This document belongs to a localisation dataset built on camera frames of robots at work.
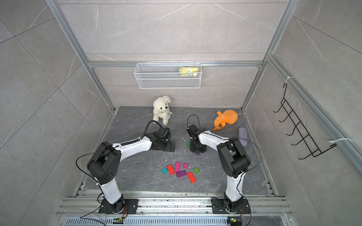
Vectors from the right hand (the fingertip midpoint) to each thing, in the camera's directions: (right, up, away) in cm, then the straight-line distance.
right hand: (197, 150), depth 95 cm
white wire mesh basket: (-32, +53, +6) cm, 62 cm away
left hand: (-18, +4, -2) cm, 19 cm away
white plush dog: (-25, +28, +3) cm, 38 cm away
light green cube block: (-2, -11, -9) cm, 14 cm away
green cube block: (-6, +3, +3) cm, 7 cm away
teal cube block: (-21, -11, -10) cm, 26 cm away
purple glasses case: (+34, +9, +6) cm, 36 cm away
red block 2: (-5, -14, -11) cm, 19 cm away
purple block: (0, -2, -2) cm, 3 cm away
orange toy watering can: (+25, +23, +10) cm, 36 cm away
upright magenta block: (-13, -9, -7) cm, 18 cm away
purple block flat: (-11, -12, -11) cm, 20 cm away
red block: (-17, -10, -9) cm, 22 cm away
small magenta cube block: (-8, -9, -7) cm, 14 cm away
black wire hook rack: (+47, +9, -35) cm, 60 cm away
